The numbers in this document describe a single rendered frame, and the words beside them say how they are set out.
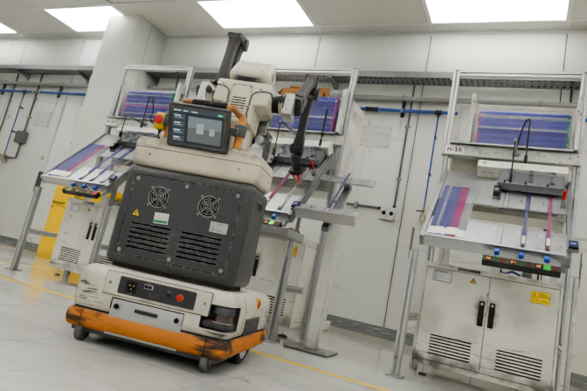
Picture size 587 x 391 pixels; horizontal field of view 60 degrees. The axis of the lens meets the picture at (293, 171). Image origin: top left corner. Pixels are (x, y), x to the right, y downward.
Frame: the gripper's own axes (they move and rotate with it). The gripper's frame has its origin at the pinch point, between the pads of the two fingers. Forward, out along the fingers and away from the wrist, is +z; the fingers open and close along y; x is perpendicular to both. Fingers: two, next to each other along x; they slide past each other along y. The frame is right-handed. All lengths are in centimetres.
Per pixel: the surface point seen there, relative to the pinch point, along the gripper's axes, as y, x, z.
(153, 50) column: 303, -237, -20
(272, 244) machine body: 13.4, 22.6, 36.5
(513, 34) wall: -108, -261, -25
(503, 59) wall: -102, -243, -6
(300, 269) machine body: -9, 31, 45
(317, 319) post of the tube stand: -34, 65, 48
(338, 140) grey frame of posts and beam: -11.9, -44.0, -9.2
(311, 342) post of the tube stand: -33, 74, 58
